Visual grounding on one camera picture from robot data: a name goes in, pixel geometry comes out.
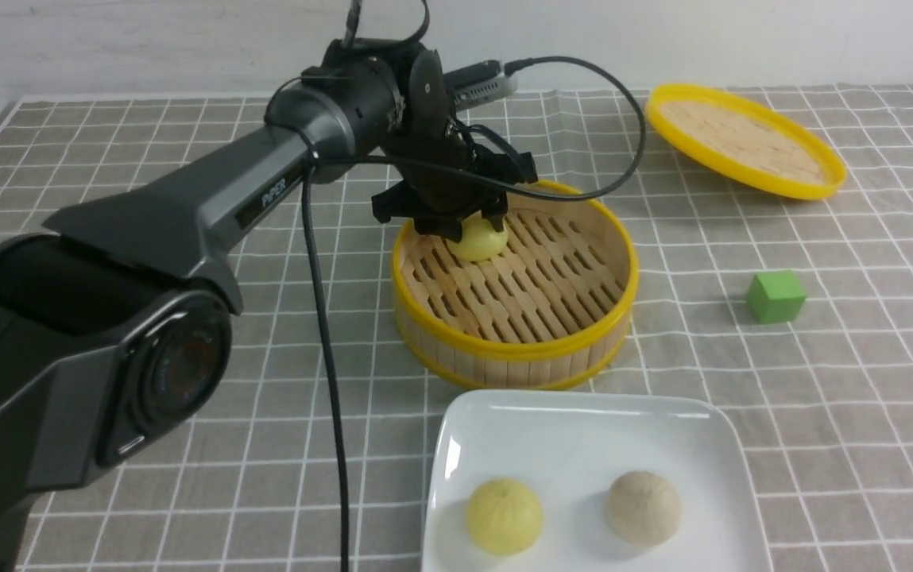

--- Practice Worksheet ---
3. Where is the bamboo steamer lid yellow rim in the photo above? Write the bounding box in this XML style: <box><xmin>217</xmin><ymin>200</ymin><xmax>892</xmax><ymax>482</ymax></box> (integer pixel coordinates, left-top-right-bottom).
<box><xmin>646</xmin><ymin>83</ymin><xmax>847</xmax><ymax>200</ymax></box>

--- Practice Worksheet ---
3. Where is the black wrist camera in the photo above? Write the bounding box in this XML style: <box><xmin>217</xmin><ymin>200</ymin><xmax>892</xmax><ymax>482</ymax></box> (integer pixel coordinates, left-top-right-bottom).
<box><xmin>443</xmin><ymin>60</ymin><xmax>517</xmax><ymax>113</ymax></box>

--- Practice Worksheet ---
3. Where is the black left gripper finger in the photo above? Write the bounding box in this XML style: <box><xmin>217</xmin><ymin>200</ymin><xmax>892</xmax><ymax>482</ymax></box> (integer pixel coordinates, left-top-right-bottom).
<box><xmin>416</xmin><ymin>216</ymin><xmax>466</xmax><ymax>243</ymax></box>
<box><xmin>482</xmin><ymin>200</ymin><xmax>508</xmax><ymax>233</ymax></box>

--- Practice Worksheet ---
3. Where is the white square plate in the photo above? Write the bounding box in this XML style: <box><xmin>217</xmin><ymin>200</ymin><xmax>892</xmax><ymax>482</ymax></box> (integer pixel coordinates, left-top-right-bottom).
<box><xmin>420</xmin><ymin>388</ymin><xmax>773</xmax><ymax>571</ymax></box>

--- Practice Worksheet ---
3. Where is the bamboo steamer basket yellow rim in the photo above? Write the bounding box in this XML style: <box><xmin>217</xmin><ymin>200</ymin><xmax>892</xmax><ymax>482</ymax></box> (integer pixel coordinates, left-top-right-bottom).
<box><xmin>390</xmin><ymin>196</ymin><xmax>639</xmax><ymax>390</ymax></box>

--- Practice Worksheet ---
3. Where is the green cube block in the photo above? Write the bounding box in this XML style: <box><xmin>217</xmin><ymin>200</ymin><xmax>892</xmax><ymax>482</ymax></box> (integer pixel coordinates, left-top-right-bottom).
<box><xmin>746</xmin><ymin>270</ymin><xmax>807</xmax><ymax>323</ymax></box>

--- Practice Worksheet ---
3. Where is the black cable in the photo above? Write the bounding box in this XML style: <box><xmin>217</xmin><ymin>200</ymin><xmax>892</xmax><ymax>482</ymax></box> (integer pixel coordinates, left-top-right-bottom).
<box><xmin>297</xmin><ymin>56</ymin><xmax>648</xmax><ymax>572</ymax></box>

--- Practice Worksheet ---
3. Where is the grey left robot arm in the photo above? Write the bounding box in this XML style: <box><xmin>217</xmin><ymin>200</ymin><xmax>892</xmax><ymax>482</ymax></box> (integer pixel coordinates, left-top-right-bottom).
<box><xmin>0</xmin><ymin>41</ymin><xmax>525</xmax><ymax>571</ymax></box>

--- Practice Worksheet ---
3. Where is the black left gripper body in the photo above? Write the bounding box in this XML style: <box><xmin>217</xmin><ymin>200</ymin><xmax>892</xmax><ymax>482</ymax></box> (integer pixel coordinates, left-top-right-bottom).
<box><xmin>372</xmin><ymin>119</ymin><xmax>539</xmax><ymax>224</ymax></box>

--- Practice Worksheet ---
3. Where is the yellow steamed bun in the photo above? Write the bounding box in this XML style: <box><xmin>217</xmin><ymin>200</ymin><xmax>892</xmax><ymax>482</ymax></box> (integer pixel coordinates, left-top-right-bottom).
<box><xmin>445</xmin><ymin>214</ymin><xmax>509</xmax><ymax>263</ymax></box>
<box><xmin>466</xmin><ymin>477</ymin><xmax>544</xmax><ymax>557</ymax></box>

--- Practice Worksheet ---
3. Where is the grey checkered tablecloth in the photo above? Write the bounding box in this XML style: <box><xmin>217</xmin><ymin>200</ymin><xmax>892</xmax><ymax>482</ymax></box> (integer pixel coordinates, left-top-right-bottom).
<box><xmin>0</xmin><ymin>86</ymin><xmax>913</xmax><ymax>571</ymax></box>

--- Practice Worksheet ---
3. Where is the beige steamed bun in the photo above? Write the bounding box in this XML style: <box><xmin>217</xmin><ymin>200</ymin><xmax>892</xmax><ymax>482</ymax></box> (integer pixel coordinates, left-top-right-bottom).
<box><xmin>605</xmin><ymin>470</ymin><xmax>683</xmax><ymax>547</ymax></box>

